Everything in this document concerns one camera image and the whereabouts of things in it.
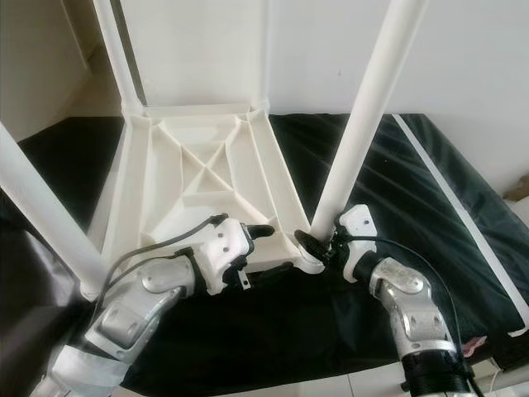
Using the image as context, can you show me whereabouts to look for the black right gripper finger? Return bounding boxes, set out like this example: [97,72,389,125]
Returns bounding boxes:
[295,229,331,255]

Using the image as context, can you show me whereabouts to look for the pink object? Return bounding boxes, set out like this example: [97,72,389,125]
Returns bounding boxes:
[463,337,488,356]

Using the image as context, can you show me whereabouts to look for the brown crumpled paper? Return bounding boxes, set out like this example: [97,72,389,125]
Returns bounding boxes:
[504,180,529,202]

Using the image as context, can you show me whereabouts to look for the white curved tube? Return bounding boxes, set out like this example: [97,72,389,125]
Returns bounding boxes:
[488,364,529,390]

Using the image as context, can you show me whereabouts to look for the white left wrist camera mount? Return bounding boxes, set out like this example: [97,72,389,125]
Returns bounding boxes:
[198,219,257,296]

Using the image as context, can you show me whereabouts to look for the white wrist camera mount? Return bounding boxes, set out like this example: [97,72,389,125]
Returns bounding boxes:
[198,219,257,296]
[337,204,379,282]

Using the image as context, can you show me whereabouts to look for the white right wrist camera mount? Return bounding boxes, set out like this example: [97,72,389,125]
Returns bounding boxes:
[337,204,379,282]

